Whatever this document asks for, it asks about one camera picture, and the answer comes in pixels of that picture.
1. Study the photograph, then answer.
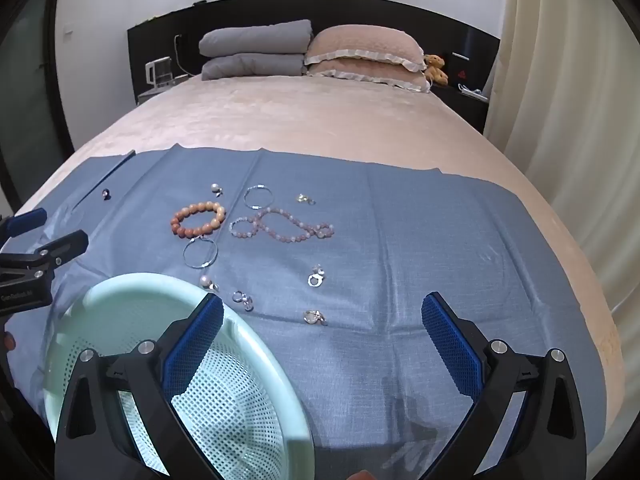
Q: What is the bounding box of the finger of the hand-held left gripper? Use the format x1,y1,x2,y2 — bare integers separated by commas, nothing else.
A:
0,209,47,242
0,230,90,281

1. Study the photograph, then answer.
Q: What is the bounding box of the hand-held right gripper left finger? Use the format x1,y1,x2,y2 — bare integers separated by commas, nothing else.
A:
54,292,225,480

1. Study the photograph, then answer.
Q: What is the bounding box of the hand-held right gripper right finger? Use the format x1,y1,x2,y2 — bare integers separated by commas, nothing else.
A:
421,291,587,480

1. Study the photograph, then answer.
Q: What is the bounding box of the mint green plastic basket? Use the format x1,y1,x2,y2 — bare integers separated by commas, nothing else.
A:
42,272,316,480

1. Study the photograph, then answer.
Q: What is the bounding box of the silver hoop bangle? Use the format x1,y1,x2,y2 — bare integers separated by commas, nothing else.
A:
243,185,274,211
182,236,219,269

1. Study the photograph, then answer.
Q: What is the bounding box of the orange bead bracelet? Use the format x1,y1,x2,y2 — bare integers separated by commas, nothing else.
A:
171,201,227,239

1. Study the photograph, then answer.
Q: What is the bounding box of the pink bead necklace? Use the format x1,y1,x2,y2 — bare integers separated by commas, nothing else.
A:
229,206,335,243

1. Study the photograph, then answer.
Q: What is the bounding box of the blue cloth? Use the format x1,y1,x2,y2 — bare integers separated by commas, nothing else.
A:
0,144,586,480

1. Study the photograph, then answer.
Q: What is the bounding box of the grey nightstand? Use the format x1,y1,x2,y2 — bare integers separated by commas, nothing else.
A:
137,72,192,106

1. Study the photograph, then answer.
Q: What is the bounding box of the clear electric kettle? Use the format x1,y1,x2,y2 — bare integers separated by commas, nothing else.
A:
145,57,174,86

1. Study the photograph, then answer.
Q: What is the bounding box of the black nightstand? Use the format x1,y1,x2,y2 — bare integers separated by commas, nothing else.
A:
434,82,489,134

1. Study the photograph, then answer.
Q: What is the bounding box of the black headboard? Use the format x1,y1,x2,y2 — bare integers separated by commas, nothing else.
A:
127,0,502,134

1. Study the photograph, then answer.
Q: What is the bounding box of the cream curtain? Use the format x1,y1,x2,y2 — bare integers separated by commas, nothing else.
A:
482,0,640,321

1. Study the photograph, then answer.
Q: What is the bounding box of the grey folded blanket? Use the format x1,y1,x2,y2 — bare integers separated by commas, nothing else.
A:
199,19,315,57
201,53,309,81

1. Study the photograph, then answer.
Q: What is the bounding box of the brown teddy bear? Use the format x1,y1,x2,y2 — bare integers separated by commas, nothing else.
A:
424,54,450,86

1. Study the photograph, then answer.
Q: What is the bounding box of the pink ruffled pillow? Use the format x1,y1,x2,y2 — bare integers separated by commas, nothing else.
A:
305,25,427,72
305,58,432,95

